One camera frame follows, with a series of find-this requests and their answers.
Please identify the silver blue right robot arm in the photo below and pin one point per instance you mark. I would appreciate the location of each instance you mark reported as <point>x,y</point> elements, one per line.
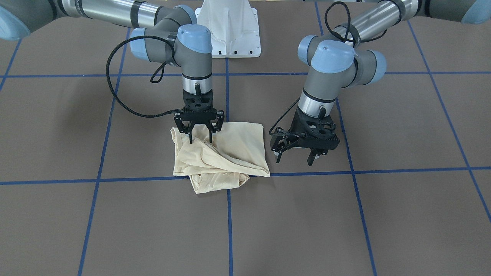
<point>169,36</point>

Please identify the cream long-sleeve graphic shirt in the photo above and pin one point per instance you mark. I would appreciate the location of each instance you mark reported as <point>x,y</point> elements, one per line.
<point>237,153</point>

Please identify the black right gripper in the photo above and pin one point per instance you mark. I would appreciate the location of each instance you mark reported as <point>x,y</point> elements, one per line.
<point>179,120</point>

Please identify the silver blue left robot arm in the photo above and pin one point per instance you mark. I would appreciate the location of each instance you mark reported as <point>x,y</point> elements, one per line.
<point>335,64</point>

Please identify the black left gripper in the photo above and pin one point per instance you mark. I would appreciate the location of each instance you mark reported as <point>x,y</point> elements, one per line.
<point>295,125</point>

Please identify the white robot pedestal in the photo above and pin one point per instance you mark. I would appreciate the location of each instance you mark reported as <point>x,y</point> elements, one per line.
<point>234,28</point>

